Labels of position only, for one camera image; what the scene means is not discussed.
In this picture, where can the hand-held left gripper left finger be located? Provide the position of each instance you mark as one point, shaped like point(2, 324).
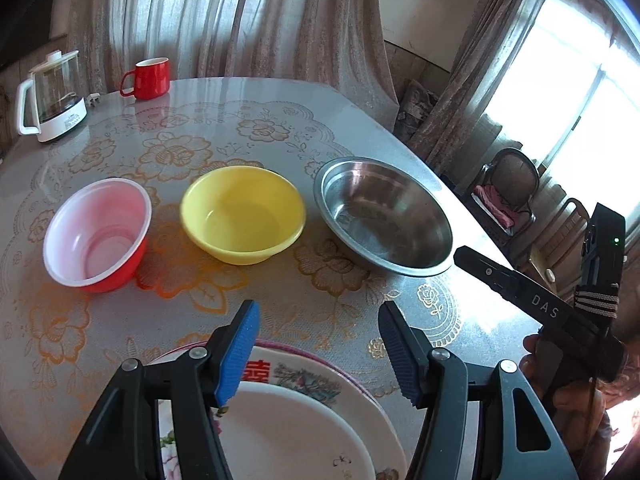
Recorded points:
point(240, 355)

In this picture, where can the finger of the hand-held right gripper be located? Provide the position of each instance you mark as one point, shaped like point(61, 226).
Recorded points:
point(505, 280)

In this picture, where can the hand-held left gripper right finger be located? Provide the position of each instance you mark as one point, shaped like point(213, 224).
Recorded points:
point(400, 360)

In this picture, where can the red and blue printed plate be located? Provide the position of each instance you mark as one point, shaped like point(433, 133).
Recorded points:
point(310, 380)

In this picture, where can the large purple-rimmed floral plate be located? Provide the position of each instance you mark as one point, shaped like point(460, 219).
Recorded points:
point(320, 357)

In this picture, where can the small floral plate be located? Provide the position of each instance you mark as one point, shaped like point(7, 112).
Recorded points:
point(290, 440)

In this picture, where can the stainless steel bowl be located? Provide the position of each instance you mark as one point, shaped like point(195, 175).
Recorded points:
point(385, 215)

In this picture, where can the yellow plastic bowl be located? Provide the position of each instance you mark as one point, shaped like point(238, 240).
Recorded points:
point(240, 215)

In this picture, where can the red plastic bowl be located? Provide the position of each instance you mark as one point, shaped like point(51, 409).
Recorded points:
point(100, 240)

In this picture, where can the person's right hand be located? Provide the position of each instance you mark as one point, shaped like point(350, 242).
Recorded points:
point(580, 420)

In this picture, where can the pink cushion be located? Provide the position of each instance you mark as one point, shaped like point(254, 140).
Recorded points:
point(495, 205)

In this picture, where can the light wooden chair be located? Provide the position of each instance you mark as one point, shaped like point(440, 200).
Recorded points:
point(565, 230)

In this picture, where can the dark round-backed chair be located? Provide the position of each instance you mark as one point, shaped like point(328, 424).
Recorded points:
point(515, 170)

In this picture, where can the grey bundle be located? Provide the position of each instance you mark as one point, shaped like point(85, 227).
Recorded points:
point(415, 110)

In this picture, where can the bright window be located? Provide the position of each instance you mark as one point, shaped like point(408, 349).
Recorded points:
point(575, 85)

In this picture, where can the lace floral table mat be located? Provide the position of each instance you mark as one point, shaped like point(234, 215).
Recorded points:
point(165, 150)

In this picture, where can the narrow beige curtain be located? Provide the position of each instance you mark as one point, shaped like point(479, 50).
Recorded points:
point(475, 60)

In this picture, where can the red mug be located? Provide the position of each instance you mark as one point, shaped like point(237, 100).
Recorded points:
point(150, 82)

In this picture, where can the white plug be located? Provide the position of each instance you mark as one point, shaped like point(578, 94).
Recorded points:
point(93, 99)

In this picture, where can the white glass electric kettle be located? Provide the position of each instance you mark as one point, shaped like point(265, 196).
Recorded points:
point(55, 105)

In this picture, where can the wide beige curtain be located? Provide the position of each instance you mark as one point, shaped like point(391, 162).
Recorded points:
point(225, 20)

